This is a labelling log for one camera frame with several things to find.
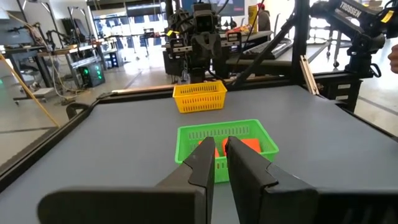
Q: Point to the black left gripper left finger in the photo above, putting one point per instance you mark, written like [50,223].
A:
[155,205]

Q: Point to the black table frame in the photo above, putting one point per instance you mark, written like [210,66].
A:
[31,155]

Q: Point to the green plastic basket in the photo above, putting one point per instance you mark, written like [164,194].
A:
[224,124]

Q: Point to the black rig upright post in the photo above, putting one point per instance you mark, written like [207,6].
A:
[300,46]

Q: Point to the wooden table board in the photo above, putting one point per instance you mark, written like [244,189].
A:
[309,76]

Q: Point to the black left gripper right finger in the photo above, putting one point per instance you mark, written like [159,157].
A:
[280,199]

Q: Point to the yellow plastic basket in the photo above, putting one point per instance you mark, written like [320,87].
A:
[200,92]

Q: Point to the person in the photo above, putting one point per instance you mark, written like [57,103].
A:
[264,20]

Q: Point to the black computer keyboard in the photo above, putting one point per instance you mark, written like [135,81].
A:
[267,49]

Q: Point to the black background robot arm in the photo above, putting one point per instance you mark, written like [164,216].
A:
[363,40]

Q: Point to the person's hand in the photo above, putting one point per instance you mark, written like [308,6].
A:
[394,59]

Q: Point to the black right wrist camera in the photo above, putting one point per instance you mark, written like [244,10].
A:
[205,18]

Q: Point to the orange rectangular block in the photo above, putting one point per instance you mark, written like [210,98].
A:
[217,152]
[252,144]

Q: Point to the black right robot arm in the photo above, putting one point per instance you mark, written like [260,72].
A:
[180,23]

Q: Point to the background workbench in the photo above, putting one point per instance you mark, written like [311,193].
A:
[56,51]

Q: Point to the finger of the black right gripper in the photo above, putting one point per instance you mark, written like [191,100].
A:
[199,46]
[213,46]

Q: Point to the black cabinet with white labels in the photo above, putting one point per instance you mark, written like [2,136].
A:
[335,93]

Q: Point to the black computer with green lights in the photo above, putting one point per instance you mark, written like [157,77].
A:
[90,76]

